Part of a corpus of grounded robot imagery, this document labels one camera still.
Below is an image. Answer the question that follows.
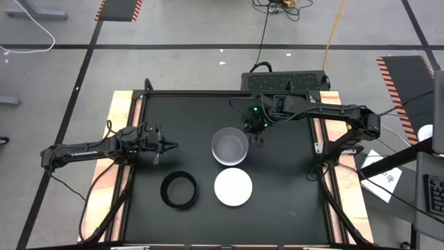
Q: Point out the black cable loom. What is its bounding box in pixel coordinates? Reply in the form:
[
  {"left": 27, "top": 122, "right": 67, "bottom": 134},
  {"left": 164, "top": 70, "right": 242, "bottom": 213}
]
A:
[
  {"left": 83, "top": 158, "right": 137, "bottom": 244},
  {"left": 314, "top": 162, "right": 374, "bottom": 246}
]

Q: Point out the white paper sheet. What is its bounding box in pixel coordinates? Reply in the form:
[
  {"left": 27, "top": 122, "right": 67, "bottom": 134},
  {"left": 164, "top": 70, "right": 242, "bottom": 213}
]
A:
[{"left": 359, "top": 149, "right": 403, "bottom": 203}]

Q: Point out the yellow cable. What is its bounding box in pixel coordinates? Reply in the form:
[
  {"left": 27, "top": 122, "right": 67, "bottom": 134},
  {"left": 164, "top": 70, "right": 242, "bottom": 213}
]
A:
[{"left": 321, "top": 0, "right": 347, "bottom": 72}]

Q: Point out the dark grey bowl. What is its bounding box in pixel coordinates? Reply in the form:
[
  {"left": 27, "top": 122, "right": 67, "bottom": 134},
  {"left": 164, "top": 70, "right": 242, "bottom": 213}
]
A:
[{"left": 211, "top": 126, "right": 250, "bottom": 167}]

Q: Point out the black diagonal bar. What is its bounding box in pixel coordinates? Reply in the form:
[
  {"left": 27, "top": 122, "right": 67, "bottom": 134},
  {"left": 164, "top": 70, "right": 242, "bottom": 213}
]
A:
[{"left": 357, "top": 138, "right": 434, "bottom": 178}]

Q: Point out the black bowl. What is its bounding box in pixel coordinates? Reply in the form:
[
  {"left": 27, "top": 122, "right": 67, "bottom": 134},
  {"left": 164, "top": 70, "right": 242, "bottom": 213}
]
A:
[{"left": 160, "top": 170, "right": 198, "bottom": 210}]

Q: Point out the grey metal desk leg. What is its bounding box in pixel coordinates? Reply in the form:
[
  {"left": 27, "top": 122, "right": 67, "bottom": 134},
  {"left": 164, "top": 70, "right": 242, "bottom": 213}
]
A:
[{"left": 5, "top": 0, "right": 69, "bottom": 21}]

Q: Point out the large white bowl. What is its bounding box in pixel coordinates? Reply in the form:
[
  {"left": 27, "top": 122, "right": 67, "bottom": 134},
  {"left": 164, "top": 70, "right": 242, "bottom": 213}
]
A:
[{"left": 214, "top": 167, "right": 253, "bottom": 208}]

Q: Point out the wooden table side board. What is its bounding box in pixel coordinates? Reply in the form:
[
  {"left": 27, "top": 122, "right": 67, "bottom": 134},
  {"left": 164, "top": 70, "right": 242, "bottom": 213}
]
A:
[
  {"left": 80, "top": 90, "right": 135, "bottom": 243},
  {"left": 318, "top": 90, "right": 375, "bottom": 244}
]

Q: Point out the brown cable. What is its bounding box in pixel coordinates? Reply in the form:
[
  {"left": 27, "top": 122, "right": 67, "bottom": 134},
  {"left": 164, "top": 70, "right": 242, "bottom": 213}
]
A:
[{"left": 78, "top": 119, "right": 121, "bottom": 242}]

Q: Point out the grey monitor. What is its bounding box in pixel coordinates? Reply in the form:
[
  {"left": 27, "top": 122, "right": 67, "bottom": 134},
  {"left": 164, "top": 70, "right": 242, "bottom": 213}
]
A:
[{"left": 432, "top": 69, "right": 444, "bottom": 156}]

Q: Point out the white cable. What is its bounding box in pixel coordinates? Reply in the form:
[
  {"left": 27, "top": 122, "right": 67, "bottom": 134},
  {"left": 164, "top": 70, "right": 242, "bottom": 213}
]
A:
[{"left": 0, "top": 0, "right": 56, "bottom": 55}]

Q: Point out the tangled black cable bundle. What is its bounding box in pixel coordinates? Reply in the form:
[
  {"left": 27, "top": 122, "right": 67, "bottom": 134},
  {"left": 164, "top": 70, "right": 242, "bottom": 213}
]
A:
[{"left": 252, "top": 0, "right": 314, "bottom": 22}]

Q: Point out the thin black cable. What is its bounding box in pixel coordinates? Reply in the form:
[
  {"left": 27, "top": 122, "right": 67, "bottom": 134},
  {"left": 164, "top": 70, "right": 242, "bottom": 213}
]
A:
[
  {"left": 346, "top": 152, "right": 444, "bottom": 225},
  {"left": 51, "top": 169, "right": 88, "bottom": 202},
  {"left": 379, "top": 90, "right": 434, "bottom": 117}
]

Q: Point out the black keyboard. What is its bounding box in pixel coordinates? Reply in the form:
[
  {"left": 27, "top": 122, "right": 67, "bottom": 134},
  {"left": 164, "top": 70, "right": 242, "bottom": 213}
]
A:
[{"left": 422, "top": 173, "right": 444, "bottom": 217}]

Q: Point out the black computer case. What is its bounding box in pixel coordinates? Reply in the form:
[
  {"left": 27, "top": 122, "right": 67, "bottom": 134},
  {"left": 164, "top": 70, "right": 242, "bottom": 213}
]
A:
[{"left": 241, "top": 70, "right": 331, "bottom": 92}]

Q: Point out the black hazard-striped floor mat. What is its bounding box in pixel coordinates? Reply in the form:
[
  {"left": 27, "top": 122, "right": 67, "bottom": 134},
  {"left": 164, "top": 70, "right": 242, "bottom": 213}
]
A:
[
  {"left": 94, "top": 0, "right": 144, "bottom": 23},
  {"left": 376, "top": 55, "right": 435, "bottom": 146}
]

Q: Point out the long black cable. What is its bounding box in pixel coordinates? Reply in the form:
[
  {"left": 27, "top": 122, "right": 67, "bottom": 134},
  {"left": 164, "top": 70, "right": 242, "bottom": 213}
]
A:
[{"left": 248, "top": 6, "right": 273, "bottom": 74}]

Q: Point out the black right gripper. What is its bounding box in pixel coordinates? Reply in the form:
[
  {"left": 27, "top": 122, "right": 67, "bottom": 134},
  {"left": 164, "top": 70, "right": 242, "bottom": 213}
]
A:
[{"left": 242, "top": 103, "right": 275, "bottom": 147}]

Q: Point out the white cup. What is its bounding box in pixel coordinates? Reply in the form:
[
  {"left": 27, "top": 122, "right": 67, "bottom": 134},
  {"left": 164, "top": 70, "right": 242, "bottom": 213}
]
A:
[{"left": 417, "top": 124, "right": 434, "bottom": 142}]

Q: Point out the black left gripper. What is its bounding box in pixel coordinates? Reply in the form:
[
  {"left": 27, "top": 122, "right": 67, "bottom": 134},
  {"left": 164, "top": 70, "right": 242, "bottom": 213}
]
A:
[{"left": 140, "top": 124, "right": 180, "bottom": 165}]

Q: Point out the grey desk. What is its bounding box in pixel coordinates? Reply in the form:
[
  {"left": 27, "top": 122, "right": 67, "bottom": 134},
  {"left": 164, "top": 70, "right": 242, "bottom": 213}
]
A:
[{"left": 411, "top": 151, "right": 444, "bottom": 250}]

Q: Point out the grey metal foot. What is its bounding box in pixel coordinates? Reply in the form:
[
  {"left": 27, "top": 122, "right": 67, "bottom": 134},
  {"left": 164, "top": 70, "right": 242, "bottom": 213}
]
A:
[{"left": 0, "top": 96, "right": 22, "bottom": 107}]

